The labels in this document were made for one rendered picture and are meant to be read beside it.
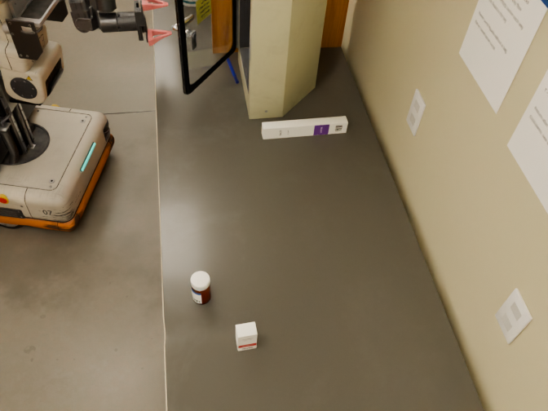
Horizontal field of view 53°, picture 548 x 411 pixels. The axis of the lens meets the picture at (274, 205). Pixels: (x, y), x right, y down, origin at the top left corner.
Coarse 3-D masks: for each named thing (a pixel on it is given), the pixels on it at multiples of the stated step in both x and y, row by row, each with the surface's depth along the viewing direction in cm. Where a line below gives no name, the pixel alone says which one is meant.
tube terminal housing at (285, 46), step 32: (256, 0) 146; (288, 0) 147; (320, 0) 161; (256, 32) 153; (288, 32) 155; (320, 32) 172; (256, 64) 162; (288, 64) 164; (256, 96) 171; (288, 96) 176
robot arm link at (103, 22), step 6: (96, 12) 162; (102, 12) 160; (108, 12) 163; (114, 12) 163; (102, 18) 161; (108, 18) 162; (114, 18) 162; (102, 24) 162; (108, 24) 162; (114, 24) 162; (120, 24) 164; (102, 30) 163; (108, 30) 163; (114, 30) 164
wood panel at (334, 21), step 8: (328, 0) 191; (336, 0) 191; (344, 0) 192; (328, 8) 193; (336, 8) 194; (344, 8) 194; (328, 16) 196; (336, 16) 196; (344, 16) 197; (328, 24) 198; (336, 24) 199; (344, 24) 199; (328, 32) 201; (336, 32) 201; (328, 40) 203; (336, 40) 204
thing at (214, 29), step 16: (176, 0) 150; (192, 0) 156; (208, 0) 164; (224, 0) 172; (176, 16) 154; (192, 16) 160; (208, 16) 167; (224, 16) 176; (208, 32) 171; (224, 32) 180; (208, 48) 175; (224, 48) 185; (192, 64) 171; (208, 64) 180; (192, 80) 175
